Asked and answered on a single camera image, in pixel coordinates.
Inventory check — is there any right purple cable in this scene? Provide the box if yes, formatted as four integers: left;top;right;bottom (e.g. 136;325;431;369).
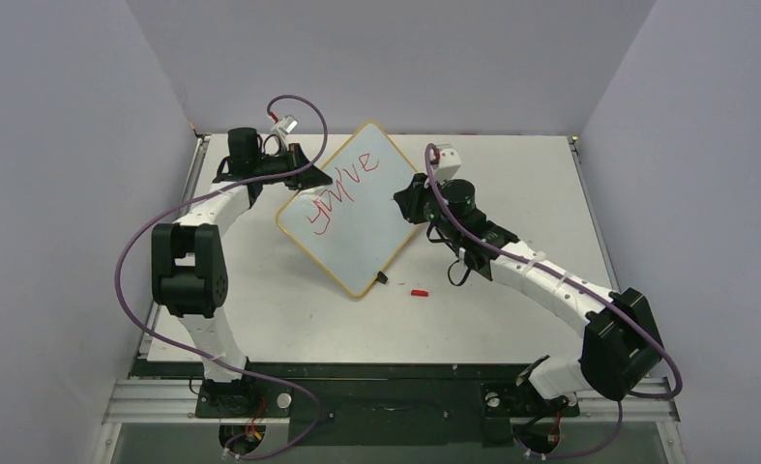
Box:
423;143;685;461

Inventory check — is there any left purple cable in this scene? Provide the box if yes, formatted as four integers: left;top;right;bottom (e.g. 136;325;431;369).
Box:
113;94;330;462

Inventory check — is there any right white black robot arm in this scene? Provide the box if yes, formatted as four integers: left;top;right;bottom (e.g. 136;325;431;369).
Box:
393;173;664;413

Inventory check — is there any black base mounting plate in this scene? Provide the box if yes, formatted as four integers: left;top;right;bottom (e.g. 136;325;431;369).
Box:
194;362;580;452

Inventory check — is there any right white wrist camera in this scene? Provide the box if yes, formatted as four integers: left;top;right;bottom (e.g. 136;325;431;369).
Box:
425;144;461;184

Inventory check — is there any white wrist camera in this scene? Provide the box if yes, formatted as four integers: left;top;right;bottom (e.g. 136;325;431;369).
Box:
270;114;298;147
425;144;461;184

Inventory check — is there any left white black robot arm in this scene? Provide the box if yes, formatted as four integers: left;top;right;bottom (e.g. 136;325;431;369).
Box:
151;128;333;416

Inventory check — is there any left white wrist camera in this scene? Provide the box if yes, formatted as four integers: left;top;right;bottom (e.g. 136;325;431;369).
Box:
270;114;298;147

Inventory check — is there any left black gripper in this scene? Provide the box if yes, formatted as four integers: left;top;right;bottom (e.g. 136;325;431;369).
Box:
254;144;333;191

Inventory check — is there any purple cable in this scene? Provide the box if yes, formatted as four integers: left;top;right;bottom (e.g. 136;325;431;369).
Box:
423;143;685;461
113;94;330;462

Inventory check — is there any aluminium rail frame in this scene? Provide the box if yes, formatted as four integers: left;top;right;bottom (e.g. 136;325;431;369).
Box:
93;371;687;463

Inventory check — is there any yellow framed whiteboard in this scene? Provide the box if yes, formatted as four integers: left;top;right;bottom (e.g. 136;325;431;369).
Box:
276;122;417;298

